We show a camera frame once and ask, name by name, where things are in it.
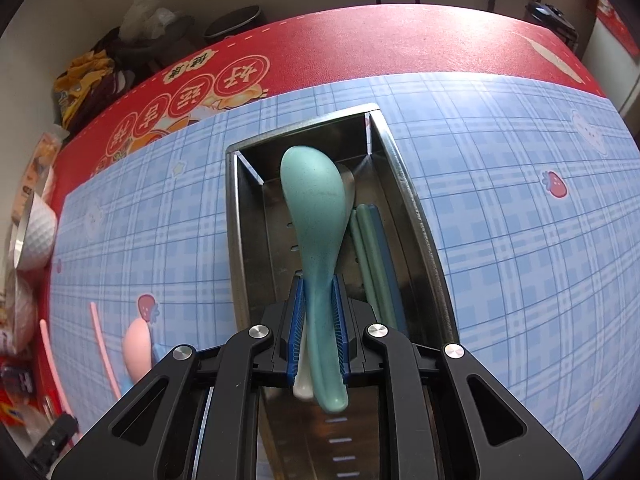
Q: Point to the blue chopstick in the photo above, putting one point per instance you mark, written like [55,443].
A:
[392,280]

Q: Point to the teal green spoon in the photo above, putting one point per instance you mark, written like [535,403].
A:
[312,200]

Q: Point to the white embossed bowl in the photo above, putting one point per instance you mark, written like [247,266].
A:
[37,232]
[20,310]

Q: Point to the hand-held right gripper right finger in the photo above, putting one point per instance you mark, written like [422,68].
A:
[339,325]

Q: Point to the white spoon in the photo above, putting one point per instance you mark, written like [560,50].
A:
[301,385]

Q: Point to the metal utensil tray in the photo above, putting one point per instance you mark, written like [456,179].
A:
[250,240]

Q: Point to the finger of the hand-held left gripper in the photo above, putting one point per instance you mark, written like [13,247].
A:
[55,440]

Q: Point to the red snack packets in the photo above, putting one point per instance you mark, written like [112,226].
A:
[20,390]

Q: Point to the clear plastic bag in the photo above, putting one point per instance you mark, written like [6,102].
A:
[147,17]

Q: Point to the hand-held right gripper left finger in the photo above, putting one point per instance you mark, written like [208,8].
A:
[298,325]

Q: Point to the dark round bin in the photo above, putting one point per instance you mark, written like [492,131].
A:
[235,22]

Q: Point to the pile of clothes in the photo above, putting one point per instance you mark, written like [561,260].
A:
[85,85]

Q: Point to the blue plaid mat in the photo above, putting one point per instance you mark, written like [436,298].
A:
[500,260]

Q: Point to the dark round chair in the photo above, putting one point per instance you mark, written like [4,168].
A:
[170,42]

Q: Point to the orange snack packet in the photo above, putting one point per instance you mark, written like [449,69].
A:
[42,160]

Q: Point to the pink spoon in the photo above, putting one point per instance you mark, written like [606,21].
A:
[137,347]

